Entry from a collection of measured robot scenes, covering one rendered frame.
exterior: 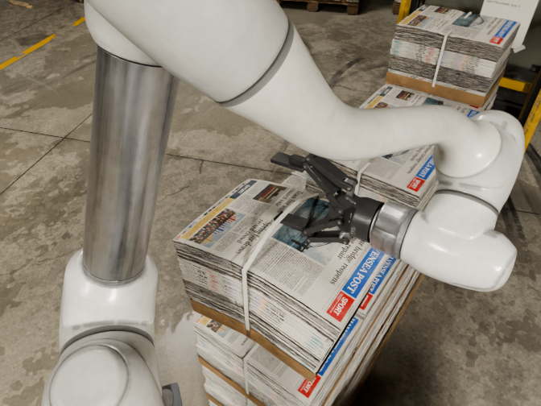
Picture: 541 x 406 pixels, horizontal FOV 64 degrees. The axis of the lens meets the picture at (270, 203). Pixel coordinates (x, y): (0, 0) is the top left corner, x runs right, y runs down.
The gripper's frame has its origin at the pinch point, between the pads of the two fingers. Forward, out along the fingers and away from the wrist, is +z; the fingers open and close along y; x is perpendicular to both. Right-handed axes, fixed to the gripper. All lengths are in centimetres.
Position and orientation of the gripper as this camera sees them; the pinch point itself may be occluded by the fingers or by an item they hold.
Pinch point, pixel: (280, 188)
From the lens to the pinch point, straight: 84.8
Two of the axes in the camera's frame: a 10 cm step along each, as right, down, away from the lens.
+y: 0.5, 7.9, 6.1
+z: -8.2, -3.2, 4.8
